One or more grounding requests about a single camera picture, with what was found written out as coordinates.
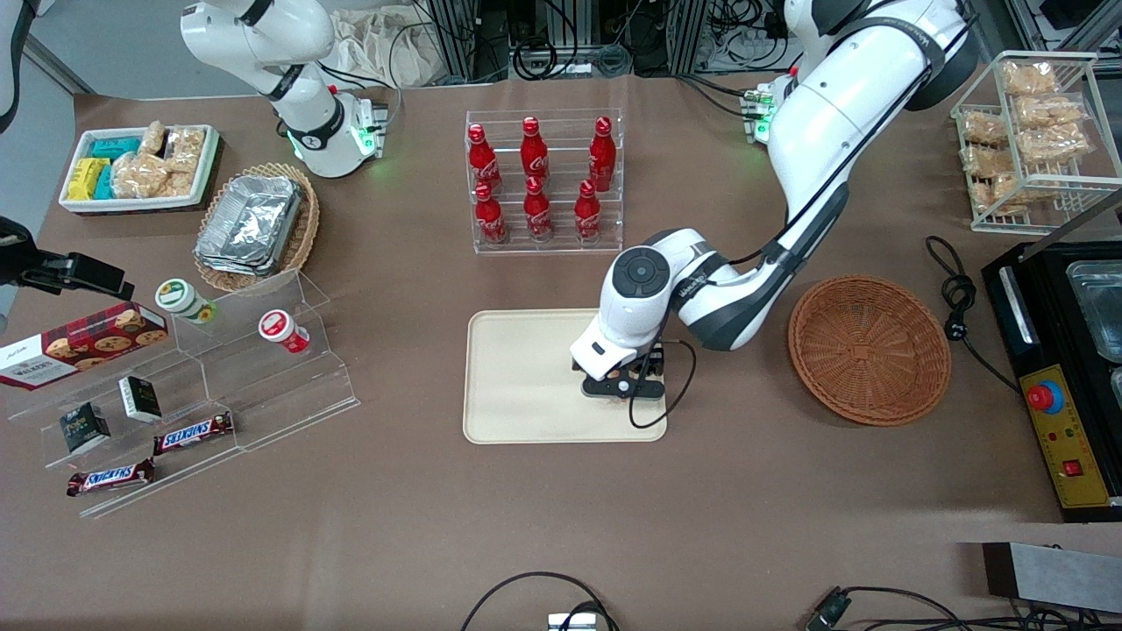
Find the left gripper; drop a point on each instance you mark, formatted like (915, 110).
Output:
(656, 358)

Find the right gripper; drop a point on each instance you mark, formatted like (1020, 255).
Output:
(83, 270)

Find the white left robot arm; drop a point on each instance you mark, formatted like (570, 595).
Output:
(833, 114)

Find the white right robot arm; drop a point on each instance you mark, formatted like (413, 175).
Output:
(298, 114)

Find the beige plastic serving tray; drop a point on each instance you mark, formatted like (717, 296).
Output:
(517, 377)

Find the aluminium foil tray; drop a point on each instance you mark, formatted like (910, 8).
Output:
(254, 219)
(228, 265)

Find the round brown wicker basket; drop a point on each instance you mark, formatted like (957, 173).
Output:
(868, 350)

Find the oval light wicker basket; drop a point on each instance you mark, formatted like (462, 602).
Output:
(309, 223)

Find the yellow snack packet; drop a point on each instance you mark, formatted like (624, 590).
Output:
(86, 178)

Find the red Walkers cookie box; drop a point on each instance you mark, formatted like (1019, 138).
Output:
(79, 346)

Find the teal snack packet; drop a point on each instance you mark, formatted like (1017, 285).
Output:
(114, 147)
(104, 184)

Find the white rectangular snack bin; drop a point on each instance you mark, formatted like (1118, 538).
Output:
(123, 204)

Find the clear bag of crackers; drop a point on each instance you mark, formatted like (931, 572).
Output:
(181, 184)
(153, 138)
(138, 175)
(983, 129)
(1030, 79)
(1052, 147)
(1047, 112)
(986, 162)
(997, 194)
(187, 147)

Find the red Coca-Cola bottle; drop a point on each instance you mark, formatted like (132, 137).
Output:
(602, 158)
(489, 217)
(537, 213)
(480, 162)
(534, 153)
(587, 215)

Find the green-lidded yoghurt cup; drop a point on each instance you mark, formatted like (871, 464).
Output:
(180, 298)

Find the small black snack box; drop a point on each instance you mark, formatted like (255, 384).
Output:
(140, 399)
(84, 429)

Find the clear acrylic bottle rack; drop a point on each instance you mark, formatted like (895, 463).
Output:
(561, 131)

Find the Snickers chocolate bar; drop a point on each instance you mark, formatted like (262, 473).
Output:
(193, 434)
(110, 478)

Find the silver metal clamp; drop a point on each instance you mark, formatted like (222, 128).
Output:
(571, 623)

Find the red-lidded yoghurt cup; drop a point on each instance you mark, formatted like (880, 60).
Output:
(279, 328)

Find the clear acrylic step display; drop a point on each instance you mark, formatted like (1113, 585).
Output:
(289, 394)

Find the red emergency stop button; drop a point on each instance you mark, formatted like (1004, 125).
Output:
(1041, 397)

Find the black countertop appliance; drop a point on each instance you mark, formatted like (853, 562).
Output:
(1047, 272)

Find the grey metal lever bar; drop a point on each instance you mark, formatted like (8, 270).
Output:
(1069, 228)

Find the steel appliance pan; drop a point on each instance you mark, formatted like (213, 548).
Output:
(1104, 307)

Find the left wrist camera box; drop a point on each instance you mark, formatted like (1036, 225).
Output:
(605, 388)

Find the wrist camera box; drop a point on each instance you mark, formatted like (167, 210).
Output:
(605, 388)
(92, 273)

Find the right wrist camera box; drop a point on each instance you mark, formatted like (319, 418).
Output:
(92, 273)

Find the aluminium frame post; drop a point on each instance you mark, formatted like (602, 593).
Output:
(688, 35)
(456, 35)

